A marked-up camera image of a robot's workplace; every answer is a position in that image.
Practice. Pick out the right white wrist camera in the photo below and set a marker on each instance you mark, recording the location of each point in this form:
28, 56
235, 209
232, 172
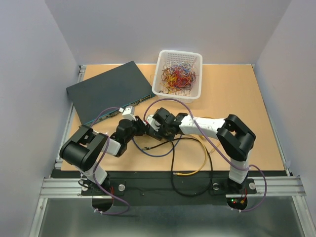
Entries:
153, 123

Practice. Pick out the aluminium frame rail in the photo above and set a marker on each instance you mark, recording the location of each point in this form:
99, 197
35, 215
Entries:
276, 187

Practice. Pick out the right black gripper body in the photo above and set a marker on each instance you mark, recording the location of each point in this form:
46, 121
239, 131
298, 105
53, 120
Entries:
163, 133

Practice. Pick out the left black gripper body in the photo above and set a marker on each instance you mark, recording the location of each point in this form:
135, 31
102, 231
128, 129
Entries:
135, 131

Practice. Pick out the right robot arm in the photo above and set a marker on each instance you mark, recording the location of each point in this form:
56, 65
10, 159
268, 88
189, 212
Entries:
235, 137

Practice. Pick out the large dark network switch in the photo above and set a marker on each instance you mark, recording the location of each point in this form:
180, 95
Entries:
99, 97

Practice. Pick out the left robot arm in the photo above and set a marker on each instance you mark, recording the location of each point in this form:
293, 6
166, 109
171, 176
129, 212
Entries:
85, 146

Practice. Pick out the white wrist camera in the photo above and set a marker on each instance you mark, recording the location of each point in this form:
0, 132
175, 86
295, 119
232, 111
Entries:
153, 123
128, 113

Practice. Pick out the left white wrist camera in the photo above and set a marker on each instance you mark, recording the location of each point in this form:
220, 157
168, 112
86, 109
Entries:
128, 113

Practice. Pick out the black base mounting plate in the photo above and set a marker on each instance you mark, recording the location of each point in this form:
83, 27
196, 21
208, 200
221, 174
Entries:
162, 188

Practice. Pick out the white plastic basket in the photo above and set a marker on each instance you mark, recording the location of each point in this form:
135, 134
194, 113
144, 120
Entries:
178, 75

